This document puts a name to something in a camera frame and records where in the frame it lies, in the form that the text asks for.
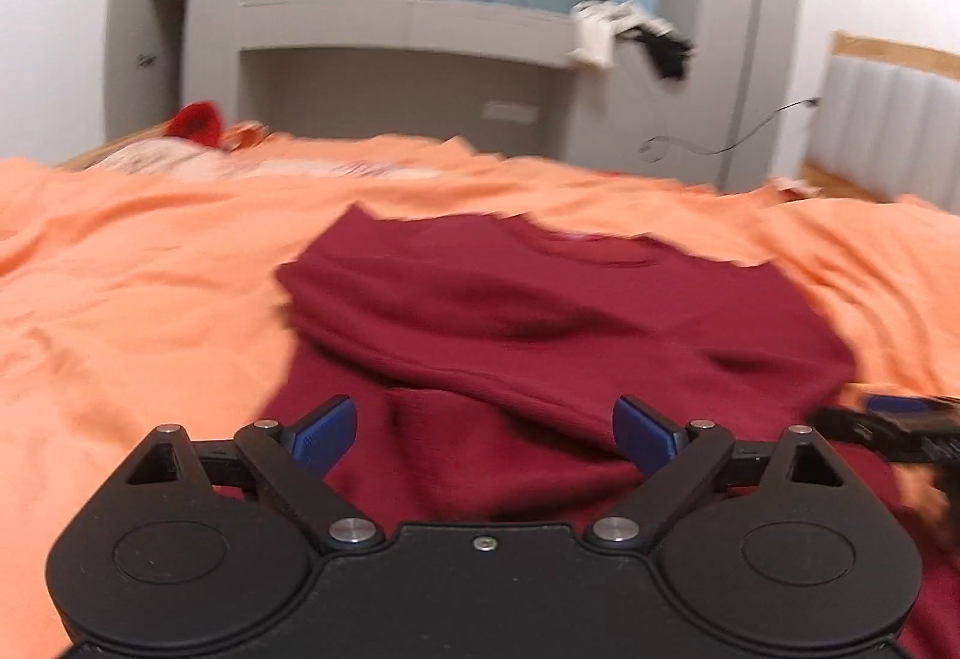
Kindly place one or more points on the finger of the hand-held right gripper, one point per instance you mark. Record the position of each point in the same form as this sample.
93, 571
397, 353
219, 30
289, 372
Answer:
885, 430

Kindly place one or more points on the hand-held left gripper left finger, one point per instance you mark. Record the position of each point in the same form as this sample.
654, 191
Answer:
328, 432

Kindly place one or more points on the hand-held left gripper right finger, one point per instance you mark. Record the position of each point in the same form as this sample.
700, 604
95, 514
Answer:
643, 434

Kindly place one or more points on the maroon knit garment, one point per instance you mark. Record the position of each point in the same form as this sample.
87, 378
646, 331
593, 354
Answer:
540, 329

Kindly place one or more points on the orange bed sheet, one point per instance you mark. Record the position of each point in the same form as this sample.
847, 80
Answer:
150, 299

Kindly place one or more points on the floral patterned pillow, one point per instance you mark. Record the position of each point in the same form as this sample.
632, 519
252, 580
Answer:
165, 160

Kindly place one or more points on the black cloth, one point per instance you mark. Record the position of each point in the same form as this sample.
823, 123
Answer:
667, 55

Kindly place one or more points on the white cloth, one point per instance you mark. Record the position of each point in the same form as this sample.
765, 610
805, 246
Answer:
596, 32

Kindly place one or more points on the white wall socket plate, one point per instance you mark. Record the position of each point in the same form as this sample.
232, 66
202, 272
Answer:
511, 111

